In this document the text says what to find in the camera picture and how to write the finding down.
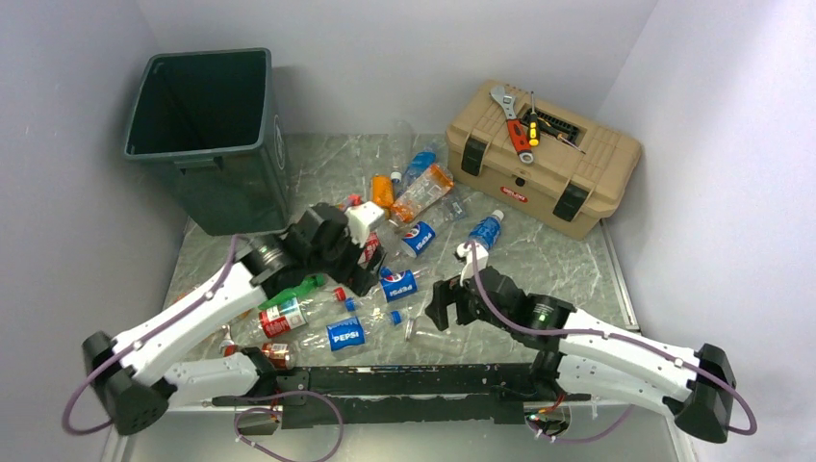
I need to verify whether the red label clear bottle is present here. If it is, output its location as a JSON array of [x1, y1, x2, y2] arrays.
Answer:
[[358, 232, 380, 264]]

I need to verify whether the clear ribbed plastic jar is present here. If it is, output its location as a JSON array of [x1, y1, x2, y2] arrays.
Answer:
[[404, 315, 465, 356]]

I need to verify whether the white-capped blue water bottle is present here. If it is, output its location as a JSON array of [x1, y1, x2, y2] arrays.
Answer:
[[468, 210, 504, 251]]

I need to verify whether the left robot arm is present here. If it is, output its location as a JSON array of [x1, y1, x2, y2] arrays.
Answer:
[[82, 202, 385, 435]]

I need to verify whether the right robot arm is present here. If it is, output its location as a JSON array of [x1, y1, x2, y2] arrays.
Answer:
[[424, 267, 736, 444]]

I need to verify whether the dark green trash bin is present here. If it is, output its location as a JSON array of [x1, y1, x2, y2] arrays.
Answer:
[[123, 47, 292, 236]]

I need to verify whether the green plastic bottle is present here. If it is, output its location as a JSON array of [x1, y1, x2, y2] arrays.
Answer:
[[257, 274, 326, 312]]

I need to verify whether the small orange juice bottle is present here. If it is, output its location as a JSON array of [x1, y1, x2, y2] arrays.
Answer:
[[370, 175, 395, 217]]

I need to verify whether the crushed clear blue bottle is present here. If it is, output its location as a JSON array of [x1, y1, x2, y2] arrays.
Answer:
[[441, 190, 469, 221]]

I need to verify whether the red label Coke bottle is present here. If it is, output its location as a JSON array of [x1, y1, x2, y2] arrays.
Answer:
[[239, 287, 348, 343]]

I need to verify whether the crushed red soda can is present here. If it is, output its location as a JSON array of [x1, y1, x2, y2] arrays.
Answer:
[[222, 341, 299, 372]]

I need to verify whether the clear orange-label bottle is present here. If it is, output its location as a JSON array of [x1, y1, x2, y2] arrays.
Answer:
[[391, 164, 454, 224]]

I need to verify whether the blue label water bottle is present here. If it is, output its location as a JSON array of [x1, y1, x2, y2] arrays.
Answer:
[[390, 147, 437, 190]]

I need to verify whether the tall clear bottle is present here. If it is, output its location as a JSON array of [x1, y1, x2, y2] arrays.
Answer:
[[390, 119, 415, 172]]

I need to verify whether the tan plastic toolbox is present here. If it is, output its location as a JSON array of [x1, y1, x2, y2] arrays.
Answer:
[[446, 80, 644, 241]]

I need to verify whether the yellow black screwdriver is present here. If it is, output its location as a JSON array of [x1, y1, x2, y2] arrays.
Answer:
[[526, 91, 540, 147]]

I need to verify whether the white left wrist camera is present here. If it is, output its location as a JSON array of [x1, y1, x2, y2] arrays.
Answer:
[[344, 201, 386, 246]]

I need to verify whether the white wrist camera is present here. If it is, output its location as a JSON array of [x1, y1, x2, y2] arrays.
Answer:
[[344, 201, 386, 246], [454, 241, 489, 284]]

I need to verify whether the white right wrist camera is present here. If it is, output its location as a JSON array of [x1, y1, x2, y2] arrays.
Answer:
[[454, 241, 489, 284]]

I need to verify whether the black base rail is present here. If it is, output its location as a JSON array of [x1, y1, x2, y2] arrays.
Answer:
[[212, 363, 565, 429]]

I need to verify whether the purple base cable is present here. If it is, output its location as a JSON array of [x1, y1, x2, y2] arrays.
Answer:
[[232, 390, 345, 462]]

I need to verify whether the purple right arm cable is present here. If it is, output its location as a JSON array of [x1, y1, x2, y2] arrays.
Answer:
[[468, 241, 758, 438]]

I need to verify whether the red-handled adjustable wrench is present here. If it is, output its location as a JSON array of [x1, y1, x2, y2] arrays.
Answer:
[[490, 85, 534, 165]]

